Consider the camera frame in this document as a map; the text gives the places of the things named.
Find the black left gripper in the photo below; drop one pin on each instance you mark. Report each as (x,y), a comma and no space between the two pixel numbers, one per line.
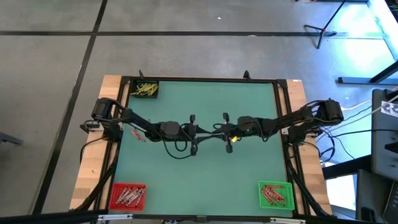
(188,133)

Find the black plastic basket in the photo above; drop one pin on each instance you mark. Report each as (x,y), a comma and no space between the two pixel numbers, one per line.
(134,95)

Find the grey computer case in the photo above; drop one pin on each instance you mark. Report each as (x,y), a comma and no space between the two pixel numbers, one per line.
(370,199)

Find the grey equipment cabinet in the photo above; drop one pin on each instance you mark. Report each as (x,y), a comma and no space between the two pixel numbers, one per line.
(382,149)

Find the red orange crayon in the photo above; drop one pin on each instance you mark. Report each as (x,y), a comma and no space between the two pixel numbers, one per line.
(278,195)

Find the silver frame bracket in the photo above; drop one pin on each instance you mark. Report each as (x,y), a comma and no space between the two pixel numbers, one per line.
(287,221)
(115,217)

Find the green plastic basket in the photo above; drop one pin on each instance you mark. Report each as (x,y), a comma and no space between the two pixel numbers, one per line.
(288,196)

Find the printed marker sheet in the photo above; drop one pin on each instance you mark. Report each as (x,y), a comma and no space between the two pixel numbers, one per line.
(390,109)

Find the pink crayon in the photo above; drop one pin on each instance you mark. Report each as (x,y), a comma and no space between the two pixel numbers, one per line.
(272,191)
(277,198)

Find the white yellow power plug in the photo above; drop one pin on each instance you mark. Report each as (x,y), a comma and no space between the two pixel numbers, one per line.
(343,108)

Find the black floor stand base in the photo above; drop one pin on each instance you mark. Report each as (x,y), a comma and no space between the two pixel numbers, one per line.
(357,81)

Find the grey metal foot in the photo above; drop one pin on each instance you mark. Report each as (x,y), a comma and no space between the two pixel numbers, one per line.
(9,138)

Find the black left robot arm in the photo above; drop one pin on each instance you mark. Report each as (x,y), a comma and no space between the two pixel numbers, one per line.
(136,123)

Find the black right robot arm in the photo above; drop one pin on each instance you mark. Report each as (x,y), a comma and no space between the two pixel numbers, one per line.
(280,123)

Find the red plastic basket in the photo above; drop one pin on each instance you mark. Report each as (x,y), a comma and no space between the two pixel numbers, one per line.
(113,205)

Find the white crayon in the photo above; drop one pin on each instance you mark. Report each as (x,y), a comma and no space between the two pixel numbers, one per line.
(130,196)
(140,199)
(121,195)
(136,196)
(125,195)

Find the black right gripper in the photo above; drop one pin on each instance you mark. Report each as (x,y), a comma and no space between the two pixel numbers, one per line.
(230,130)

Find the black floor beam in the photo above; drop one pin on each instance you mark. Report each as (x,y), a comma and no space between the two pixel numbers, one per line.
(345,168)

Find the green table mat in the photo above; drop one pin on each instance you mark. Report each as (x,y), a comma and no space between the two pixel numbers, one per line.
(174,186)

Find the black tripod stand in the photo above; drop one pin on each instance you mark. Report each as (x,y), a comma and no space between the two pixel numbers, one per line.
(323,31)

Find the black metal rig frame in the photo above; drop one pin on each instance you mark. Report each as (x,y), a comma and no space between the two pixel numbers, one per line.
(199,79)

